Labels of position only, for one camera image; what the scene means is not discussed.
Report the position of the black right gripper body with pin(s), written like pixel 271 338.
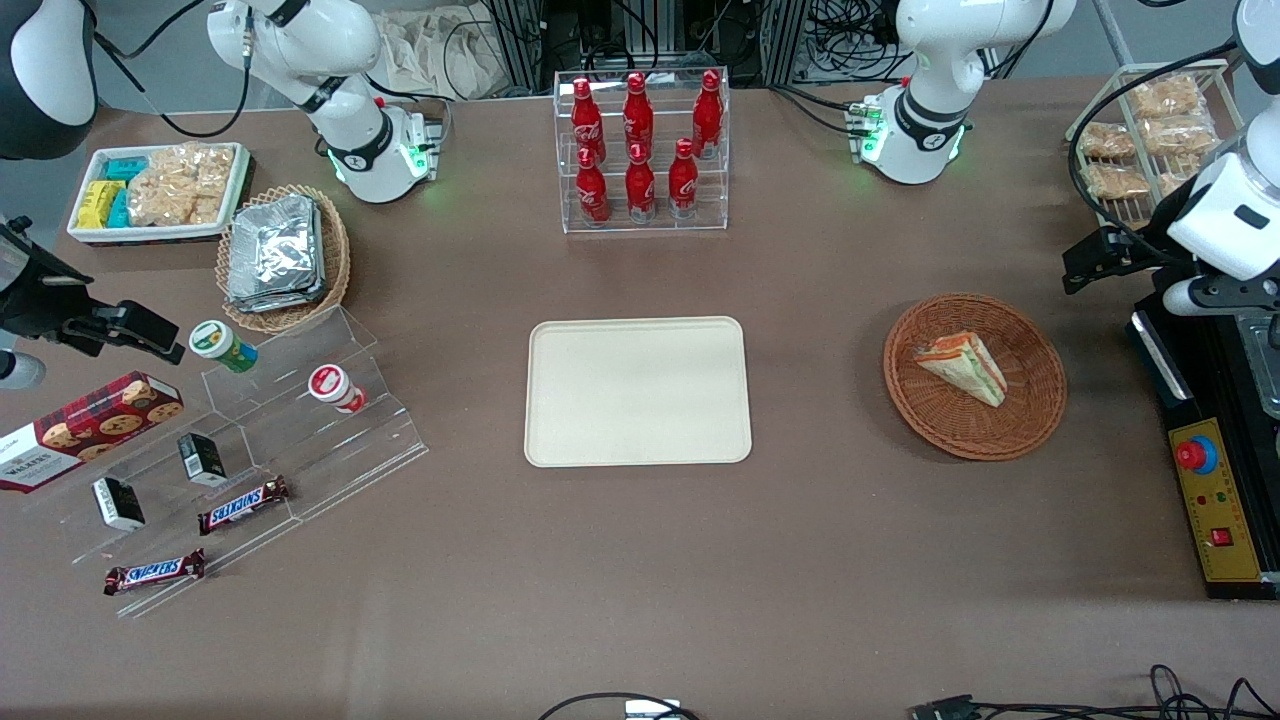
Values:
pixel 38 297

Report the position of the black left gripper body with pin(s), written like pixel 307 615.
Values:
pixel 1139 250

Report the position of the triangle sandwich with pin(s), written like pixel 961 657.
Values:
pixel 965 368

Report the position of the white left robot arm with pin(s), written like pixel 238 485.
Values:
pixel 930 100

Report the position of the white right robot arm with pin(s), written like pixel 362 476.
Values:
pixel 350 130

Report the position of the white rectangular snack tray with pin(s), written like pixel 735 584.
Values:
pixel 240 165

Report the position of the light oval wicker basket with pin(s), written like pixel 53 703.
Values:
pixel 335 260

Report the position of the round brown wicker basket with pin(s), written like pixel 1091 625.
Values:
pixel 950 420

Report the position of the beige plastic tray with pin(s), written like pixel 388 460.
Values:
pixel 630 400

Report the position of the green lid cup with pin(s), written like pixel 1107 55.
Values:
pixel 218 343

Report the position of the bagged bread pastry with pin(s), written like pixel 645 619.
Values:
pixel 1178 135
pixel 1172 183
pixel 1165 97
pixel 1107 140
pixel 1115 181

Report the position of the yellow snack packet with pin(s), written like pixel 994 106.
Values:
pixel 97 205

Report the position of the red tartan cookie box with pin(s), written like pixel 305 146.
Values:
pixel 90 425

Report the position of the small black box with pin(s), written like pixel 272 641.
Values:
pixel 202 460
pixel 118 503

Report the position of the teal snack packet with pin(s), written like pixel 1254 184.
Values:
pixel 120 210
pixel 126 168

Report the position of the clear bag of rice crackers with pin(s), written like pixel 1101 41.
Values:
pixel 180 185

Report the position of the silver foil packets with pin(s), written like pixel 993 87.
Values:
pixel 275 250

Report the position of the black control box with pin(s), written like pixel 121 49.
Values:
pixel 1215 400

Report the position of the red lid cup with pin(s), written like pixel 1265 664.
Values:
pixel 332 385

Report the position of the brown Snickers bar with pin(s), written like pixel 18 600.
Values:
pixel 243 505
pixel 153 572

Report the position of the clear acrylic step shelf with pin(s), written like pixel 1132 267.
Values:
pixel 330 460

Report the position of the red emergency stop button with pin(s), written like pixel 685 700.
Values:
pixel 1190 455

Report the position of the grey metal pole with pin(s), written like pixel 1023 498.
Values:
pixel 1112 30

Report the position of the yellow control panel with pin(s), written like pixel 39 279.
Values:
pixel 1225 510

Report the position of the beige cloth bag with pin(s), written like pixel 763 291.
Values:
pixel 440 55

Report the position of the red cola bottle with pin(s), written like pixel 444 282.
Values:
pixel 638 115
pixel 592 190
pixel 640 188
pixel 683 182
pixel 707 115
pixel 586 120

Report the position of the clear acrylic bottle rack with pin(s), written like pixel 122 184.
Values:
pixel 645 226

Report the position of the small white device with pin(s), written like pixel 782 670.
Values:
pixel 652 710

